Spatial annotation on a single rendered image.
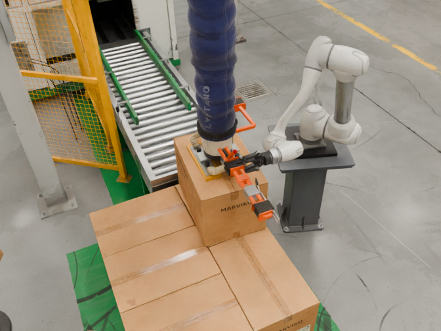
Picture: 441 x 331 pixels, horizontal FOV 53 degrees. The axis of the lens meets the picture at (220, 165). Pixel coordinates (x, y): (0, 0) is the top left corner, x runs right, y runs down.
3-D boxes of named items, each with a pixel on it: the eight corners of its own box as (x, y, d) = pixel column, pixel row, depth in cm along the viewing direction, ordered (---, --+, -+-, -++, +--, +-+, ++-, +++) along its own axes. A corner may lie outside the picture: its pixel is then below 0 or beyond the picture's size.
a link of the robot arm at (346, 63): (331, 125, 300) (363, 134, 291) (322, 143, 293) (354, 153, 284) (335, 36, 236) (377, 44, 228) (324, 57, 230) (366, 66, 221)
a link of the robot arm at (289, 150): (283, 165, 245) (272, 159, 257) (307, 157, 250) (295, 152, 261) (281, 147, 241) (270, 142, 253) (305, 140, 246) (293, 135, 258)
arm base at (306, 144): (316, 128, 314) (317, 121, 311) (327, 147, 298) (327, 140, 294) (291, 131, 313) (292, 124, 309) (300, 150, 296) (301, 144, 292)
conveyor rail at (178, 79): (144, 48, 496) (142, 31, 483) (149, 46, 497) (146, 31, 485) (234, 172, 337) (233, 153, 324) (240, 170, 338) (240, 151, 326)
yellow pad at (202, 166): (186, 148, 275) (185, 141, 272) (201, 143, 277) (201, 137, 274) (205, 182, 251) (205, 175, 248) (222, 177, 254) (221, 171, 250)
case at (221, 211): (178, 182, 309) (172, 137, 283) (231, 169, 318) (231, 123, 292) (205, 247, 266) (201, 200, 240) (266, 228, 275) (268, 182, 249)
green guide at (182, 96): (135, 37, 484) (134, 29, 478) (144, 35, 487) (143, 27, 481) (188, 111, 373) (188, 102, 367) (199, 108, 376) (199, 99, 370)
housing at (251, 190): (242, 193, 229) (242, 187, 226) (254, 190, 231) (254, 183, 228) (248, 202, 224) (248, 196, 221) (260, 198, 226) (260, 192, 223)
